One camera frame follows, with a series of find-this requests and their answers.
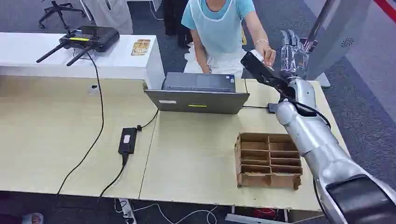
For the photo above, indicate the person's right hand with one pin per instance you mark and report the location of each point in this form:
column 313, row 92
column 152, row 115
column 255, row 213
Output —
column 206, row 69

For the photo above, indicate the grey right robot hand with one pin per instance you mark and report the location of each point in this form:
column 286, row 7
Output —
column 294, row 58

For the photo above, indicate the person's left hand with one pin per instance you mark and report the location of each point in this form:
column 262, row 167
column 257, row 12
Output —
column 267, row 52

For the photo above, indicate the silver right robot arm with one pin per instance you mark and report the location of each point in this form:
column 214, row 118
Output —
column 312, row 136

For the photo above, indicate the grey laptop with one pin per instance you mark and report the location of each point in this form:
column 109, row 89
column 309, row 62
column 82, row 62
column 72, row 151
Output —
column 198, row 100

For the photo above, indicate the seated person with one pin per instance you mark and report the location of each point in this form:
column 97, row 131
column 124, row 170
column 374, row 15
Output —
column 219, row 31

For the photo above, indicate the grey floor kiosk stand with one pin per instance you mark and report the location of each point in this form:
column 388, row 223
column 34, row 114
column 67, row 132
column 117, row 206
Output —
column 337, row 37

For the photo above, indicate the small black usb hub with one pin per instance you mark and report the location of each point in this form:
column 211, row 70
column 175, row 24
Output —
column 272, row 108

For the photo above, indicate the stack of gold cards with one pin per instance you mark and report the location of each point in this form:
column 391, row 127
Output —
column 140, row 47

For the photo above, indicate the white cabinet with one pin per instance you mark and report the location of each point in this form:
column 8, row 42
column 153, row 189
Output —
column 117, row 65

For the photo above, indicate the wooden compartment card box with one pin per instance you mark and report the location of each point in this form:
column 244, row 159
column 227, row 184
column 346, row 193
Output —
column 256, row 160

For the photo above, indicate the black laptop power adapter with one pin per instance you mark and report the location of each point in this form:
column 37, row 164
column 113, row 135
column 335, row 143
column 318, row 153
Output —
column 127, row 140

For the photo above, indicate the small white round desk dome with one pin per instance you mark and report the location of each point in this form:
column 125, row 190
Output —
column 93, row 89

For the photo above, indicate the black remote controller with antennas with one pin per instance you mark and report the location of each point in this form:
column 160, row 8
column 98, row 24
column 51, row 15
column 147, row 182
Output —
column 92, row 37

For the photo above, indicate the red object under desk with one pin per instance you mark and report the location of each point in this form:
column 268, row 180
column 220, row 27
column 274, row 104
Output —
column 265, row 213

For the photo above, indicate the grey metal floor bar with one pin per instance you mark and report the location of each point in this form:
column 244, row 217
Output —
column 247, row 219

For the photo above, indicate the black office chair base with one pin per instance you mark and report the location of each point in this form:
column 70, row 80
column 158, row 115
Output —
column 58, row 9

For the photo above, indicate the white power strip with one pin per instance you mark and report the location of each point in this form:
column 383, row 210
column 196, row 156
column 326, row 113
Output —
column 127, row 211

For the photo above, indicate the person's foot in slipper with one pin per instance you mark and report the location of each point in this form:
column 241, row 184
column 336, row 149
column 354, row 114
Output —
column 32, row 219

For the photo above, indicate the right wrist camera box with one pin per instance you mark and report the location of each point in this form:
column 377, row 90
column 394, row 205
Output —
column 263, row 72

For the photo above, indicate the chrome stanchion post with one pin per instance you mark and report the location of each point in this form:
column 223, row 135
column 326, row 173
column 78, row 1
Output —
column 318, row 24

